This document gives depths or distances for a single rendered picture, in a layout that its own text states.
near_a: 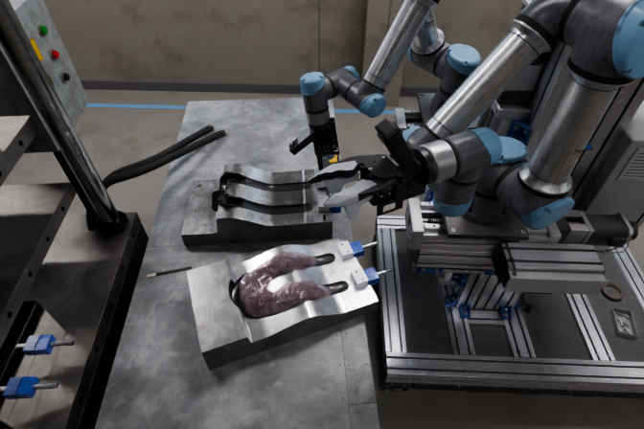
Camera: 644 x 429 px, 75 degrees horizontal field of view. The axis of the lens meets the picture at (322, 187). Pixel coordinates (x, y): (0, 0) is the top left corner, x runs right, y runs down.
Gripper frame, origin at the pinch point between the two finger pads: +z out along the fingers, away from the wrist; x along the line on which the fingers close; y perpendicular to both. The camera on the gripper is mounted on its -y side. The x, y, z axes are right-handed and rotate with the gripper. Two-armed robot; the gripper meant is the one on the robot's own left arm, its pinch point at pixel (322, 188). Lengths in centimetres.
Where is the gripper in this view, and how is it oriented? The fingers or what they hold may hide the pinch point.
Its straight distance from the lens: 69.8
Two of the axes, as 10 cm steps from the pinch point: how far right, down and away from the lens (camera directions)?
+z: -9.2, 2.8, -2.8
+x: -3.9, -5.5, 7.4
